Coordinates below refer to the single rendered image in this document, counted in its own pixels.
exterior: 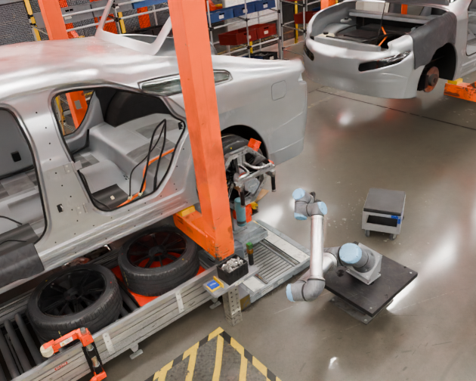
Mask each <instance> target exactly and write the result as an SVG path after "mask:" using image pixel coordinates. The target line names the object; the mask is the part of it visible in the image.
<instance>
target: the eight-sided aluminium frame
mask: <svg viewBox="0 0 476 381"><path fill-rule="evenodd" d="M246 153H250V154H251V155H253V156H255V157H257V156H262V155H261V154H260V153H258V152H257V151H255V150H253V149H252V148H250V147H248V146H243V147H241V148H239V149H237V150H234V151H232V152H229V153H226V154H225V155H224V167H225V171H226V169H227V167H228V166H229V164H230V161H231V160H233V159H235V158H237V157H238V156H242V155H243V154H246ZM264 158H265V159H266V157H264ZM266 180H267V174H265V173H264V174H262V175H259V179H258V181H259V186H258V189H257V190H256V191H255V192H252V193H250V195H249V196H247V197H245V204H246V205H248V204H250V203H253V202H254V201H255V200H256V199H257V196H258V195H259V193H260V191H261V189H262V188H263V186H264V184H265V182H266ZM229 205H230V208H231V209H233V210H235V204H234V203H230V202H229Z"/></svg>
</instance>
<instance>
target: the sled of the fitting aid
mask: <svg viewBox="0 0 476 381"><path fill-rule="evenodd" d="M265 237H268V234H267V229H265V228H263V227H261V230H260V231H259V232H257V233H255V234H253V235H252V236H250V237H247V238H246V239H245V240H242V241H240V242H241V243H242V244H243V247H244V249H247V248H246V244H247V243H248V242H251V243H252V244H255V243H257V242H258V241H260V240H263V239H264V238H265Z"/></svg>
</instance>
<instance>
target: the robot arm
mask: <svg viewBox="0 0 476 381"><path fill-rule="evenodd" d="M315 195H316V194H315V193H314V191H313V192H311V193H308V192H306V191H305V190H303V189H301V188H298V189H296V190H295V191H294V192H293V194H292V196H293V198H294V199H295V212H294V217H295V218H296V219H298V220H306V219H307V217H310V216H311V257H310V269H309V270H308V271H307V272H306V273H305V274H304V275H303V276H302V277H301V278H300V279H299V280H297V281H296V282H295V283H291V284H288V285H287V288H286V295H287V297H288V299H289V301H291V302H304V301H308V302H309V301H313V300H315V299H316V298H317V297H318V296H319V295H320V294H321V293H322V291H323V289H324V287H325V279H324V276H325V275H326V274H327V273H328V272H329V271H333V270H335V269H336V268H337V267H340V266H352V267H353V268H354V270H356V271H358V272H360V273H366V272H369V271H371V270H372V269H373V267H374V265H375V263H376V258H375V256H374V254H373V252H372V251H370V250H368V249H362V248H360V247H359V246H358V245H356V244H353V243H346V244H345V245H343V246H337V247H330V248H323V219H324V215H325V214H326V213H327V208H326V204H325V203H324V202H322V201H321V200H318V199H315Z"/></svg>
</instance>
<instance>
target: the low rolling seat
mask: <svg viewBox="0 0 476 381"><path fill-rule="evenodd" d="M405 197H406V193H405V192H404V191H398V190H386V189H379V188H373V187H371V188H370V189H369V193H368V195H367V198H366V202H365V204H364V207H363V218H362V229H365V234H366V237H368V236H369V230H371V231H381V232H385V233H390V236H389V240H394V239H395V238H396V236H397V234H400V227H401V223H402V221H403V219H404V216H403V211H404V204H405Z"/></svg>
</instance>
